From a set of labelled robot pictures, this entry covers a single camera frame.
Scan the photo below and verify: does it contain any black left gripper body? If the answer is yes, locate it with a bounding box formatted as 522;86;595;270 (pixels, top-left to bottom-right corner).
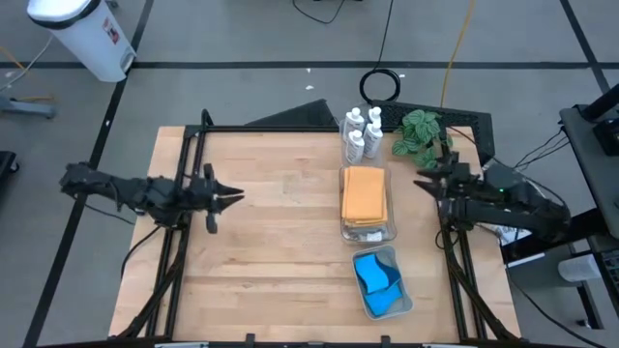
186;163;221;236

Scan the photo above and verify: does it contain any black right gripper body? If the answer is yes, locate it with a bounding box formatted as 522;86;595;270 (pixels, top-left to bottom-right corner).
437;153;473;204

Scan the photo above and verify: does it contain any orange towel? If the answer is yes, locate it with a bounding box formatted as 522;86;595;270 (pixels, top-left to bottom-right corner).
340;165;390;228

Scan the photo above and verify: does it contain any grey waffle towel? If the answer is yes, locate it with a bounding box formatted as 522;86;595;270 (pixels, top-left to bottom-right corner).
343;220;384;242

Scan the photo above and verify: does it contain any blue cloth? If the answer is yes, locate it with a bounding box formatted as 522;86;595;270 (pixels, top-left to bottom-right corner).
353;253;391;295

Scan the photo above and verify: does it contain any green leafy plant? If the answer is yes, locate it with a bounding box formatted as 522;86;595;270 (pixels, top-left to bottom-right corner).
390;108;455;170

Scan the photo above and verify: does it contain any black perforated panel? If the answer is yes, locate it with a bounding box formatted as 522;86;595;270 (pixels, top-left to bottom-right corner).
370;99;496;166

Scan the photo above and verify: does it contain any large clear plastic bin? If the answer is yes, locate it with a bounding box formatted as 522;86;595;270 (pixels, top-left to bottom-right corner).
337;162;398;245

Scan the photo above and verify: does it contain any grey plastic bin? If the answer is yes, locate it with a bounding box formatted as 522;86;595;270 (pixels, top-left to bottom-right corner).
351;244;415;321

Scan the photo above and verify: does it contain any white printed paper sheet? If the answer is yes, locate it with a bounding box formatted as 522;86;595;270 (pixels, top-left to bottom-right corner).
497;224;533;247

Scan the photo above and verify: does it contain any white bottles cluster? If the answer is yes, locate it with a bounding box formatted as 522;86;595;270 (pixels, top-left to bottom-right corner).
339;114;389;169

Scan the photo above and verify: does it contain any black wedge panel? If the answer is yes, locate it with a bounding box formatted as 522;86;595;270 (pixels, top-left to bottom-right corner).
245;98;340;129

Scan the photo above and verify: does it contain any black equipment cart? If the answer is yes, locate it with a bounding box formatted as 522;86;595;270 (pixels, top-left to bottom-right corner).
500;84;619;330

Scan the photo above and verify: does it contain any grey cylinder roll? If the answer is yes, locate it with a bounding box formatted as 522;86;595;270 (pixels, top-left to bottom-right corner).
556;253;604;283

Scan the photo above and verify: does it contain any grey table foot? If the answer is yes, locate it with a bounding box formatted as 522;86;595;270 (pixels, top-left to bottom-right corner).
0;95;57;121

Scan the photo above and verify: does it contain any white pedal trash can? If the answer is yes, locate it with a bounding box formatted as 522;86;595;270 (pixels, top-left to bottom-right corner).
26;0;138;84

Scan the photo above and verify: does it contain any black aluminium table frame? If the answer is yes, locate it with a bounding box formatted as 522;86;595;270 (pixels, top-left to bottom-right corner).
113;108;521;348

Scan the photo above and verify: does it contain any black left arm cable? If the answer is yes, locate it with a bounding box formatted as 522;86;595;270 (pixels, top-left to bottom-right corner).
119;223;166;280

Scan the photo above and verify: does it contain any black hanging coiled cable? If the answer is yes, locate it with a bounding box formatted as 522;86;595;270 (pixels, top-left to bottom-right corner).
358;0;403;106

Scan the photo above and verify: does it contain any yellow hanging cable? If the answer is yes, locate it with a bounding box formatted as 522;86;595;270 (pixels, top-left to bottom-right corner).
438;0;479;109

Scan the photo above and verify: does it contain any black floor cable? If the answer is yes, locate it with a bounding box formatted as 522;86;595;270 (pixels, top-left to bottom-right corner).
291;0;347;26

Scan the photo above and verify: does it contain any white floor cable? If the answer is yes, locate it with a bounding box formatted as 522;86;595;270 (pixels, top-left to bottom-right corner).
0;34;55;93

